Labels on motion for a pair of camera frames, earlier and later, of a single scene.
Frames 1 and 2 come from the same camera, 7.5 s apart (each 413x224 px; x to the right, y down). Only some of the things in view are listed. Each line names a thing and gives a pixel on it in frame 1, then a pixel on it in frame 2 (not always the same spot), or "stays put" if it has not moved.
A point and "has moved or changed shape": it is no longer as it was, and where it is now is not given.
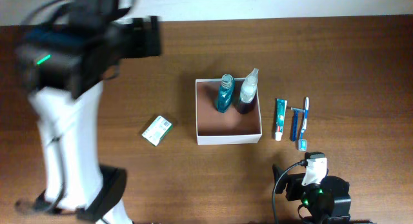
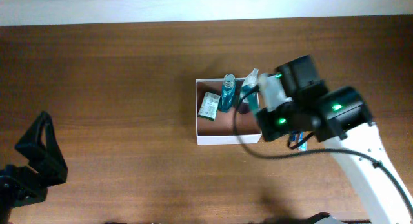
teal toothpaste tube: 281,110 has moved or changed shape
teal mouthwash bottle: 225,93 stays put
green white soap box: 157,130 → 209,106
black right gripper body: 291,188 → 269,124
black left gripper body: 152,35 → 24,177
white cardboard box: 215,127 stays put
